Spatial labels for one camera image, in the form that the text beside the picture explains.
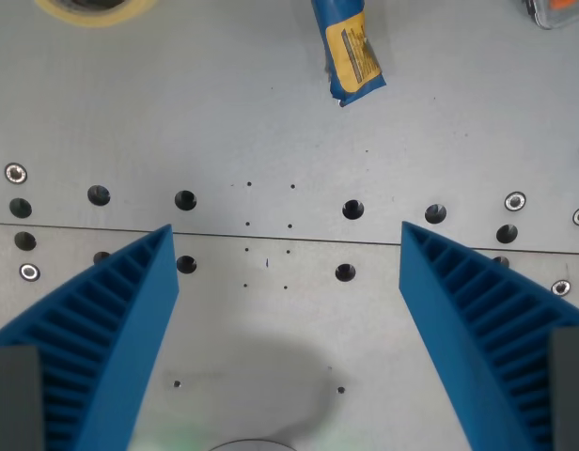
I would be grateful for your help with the blue bag with yellow label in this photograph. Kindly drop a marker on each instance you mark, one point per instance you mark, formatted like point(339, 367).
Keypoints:
point(353, 51)

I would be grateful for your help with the yellow masking tape roll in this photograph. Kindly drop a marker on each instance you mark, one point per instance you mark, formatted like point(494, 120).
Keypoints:
point(99, 16)

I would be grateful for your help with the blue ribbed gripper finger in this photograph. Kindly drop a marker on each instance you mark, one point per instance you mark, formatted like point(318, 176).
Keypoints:
point(440, 319)
point(129, 319)

